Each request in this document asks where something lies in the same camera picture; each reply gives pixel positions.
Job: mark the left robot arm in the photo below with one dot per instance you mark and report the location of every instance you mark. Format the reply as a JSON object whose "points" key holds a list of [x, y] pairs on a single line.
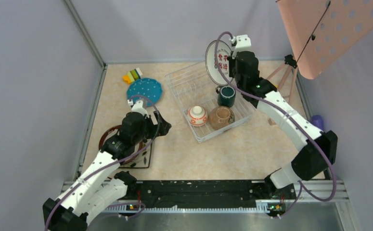
{"points": [[77, 207]]}

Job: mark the colourful block stack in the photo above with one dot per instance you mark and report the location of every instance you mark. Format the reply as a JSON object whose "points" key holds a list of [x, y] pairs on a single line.
{"points": [[132, 76]]}

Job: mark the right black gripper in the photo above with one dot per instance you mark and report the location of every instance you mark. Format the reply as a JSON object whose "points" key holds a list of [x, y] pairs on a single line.
{"points": [[231, 62]]}

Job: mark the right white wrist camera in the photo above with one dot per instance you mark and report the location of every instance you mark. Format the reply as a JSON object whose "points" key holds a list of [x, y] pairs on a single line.
{"points": [[240, 43]]}

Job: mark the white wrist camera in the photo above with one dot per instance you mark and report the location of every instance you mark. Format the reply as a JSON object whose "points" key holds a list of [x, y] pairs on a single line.
{"points": [[240, 43], [139, 106]]}

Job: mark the teal polka dot plate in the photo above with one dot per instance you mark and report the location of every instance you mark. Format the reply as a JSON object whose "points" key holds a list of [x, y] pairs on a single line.
{"points": [[147, 87]]}

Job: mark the dark green mug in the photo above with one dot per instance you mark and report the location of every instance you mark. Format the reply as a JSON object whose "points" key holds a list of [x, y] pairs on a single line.
{"points": [[226, 96]]}

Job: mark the brown flower glazed bowl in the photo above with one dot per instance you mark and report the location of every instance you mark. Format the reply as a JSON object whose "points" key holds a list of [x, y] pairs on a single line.
{"points": [[221, 117]]}

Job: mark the white plate with characters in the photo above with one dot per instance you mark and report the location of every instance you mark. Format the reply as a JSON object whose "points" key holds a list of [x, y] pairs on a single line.
{"points": [[216, 60]]}

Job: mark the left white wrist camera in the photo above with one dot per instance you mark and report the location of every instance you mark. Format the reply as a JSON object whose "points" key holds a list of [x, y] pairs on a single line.
{"points": [[139, 106]]}

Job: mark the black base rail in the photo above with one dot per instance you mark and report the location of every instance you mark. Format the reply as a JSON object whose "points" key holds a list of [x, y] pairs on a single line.
{"points": [[206, 194]]}

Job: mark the orange patterned white bowl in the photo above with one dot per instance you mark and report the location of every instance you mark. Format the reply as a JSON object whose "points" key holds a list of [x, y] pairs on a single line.
{"points": [[197, 116]]}

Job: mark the red rimmed round plate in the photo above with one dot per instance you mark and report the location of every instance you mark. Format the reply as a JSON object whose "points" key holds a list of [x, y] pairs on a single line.
{"points": [[113, 131]]}

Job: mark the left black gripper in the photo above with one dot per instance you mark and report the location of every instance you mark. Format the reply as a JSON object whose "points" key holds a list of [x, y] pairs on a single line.
{"points": [[161, 129]]}

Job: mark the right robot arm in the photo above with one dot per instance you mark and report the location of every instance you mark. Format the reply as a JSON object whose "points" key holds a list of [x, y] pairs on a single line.
{"points": [[316, 148]]}

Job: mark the pink perforated music stand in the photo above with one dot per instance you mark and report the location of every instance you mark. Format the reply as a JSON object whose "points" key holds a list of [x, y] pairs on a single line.
{"points": [[333, 43]]}

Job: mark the white wire dish rack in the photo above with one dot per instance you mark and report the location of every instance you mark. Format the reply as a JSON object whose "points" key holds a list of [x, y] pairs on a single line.
{"points": [[192, 86]]}

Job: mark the purple handle tool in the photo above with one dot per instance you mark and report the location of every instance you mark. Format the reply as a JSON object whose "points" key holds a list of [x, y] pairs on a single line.
{"points": [[317, 121]]}

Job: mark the orange wooden toy block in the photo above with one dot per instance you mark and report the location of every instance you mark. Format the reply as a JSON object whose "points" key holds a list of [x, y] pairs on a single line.
{"points": [[271, 122]]}

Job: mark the square leaf patterned plate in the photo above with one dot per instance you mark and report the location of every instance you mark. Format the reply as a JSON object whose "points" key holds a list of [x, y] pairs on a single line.
{"points": [[141, 161]]}

